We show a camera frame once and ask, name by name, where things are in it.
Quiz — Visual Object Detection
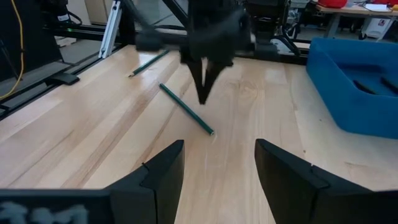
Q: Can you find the wooden top desk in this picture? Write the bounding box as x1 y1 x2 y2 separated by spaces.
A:
315 3 398 40

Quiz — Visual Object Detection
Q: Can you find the black device white label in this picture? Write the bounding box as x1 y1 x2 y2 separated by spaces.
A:
39 0 83 27

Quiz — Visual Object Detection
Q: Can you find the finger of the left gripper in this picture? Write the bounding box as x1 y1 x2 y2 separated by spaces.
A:
186 58 208 105
203 62 231 103

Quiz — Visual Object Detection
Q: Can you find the blue plastic tray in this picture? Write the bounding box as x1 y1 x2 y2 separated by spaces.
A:
305 37 398 140

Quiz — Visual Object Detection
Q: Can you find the yellow cable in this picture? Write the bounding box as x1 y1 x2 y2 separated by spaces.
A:
0 0 25 101

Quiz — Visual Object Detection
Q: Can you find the silver aluminium extrusion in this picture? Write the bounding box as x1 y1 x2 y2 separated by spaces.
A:
98 0 123 60

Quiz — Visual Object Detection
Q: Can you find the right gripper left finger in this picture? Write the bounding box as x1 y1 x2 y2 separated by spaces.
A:
105 139 186 224

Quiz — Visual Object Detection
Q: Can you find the red rounded object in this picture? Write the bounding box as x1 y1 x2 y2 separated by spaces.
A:
317 0 348 9

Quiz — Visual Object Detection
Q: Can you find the dark green pencil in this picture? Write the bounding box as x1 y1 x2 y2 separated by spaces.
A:
127 49 171 78
159 82 215 137

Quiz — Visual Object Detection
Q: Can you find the black cabinet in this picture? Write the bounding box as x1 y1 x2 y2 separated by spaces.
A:
0 0 63 82

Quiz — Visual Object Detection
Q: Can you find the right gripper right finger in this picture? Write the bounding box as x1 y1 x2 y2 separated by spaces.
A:
254 139 374 224

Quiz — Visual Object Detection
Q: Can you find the white box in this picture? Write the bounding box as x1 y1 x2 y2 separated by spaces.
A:
360 17 393 40

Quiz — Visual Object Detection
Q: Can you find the black table clamp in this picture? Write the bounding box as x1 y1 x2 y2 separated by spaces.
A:
45 72 81 86

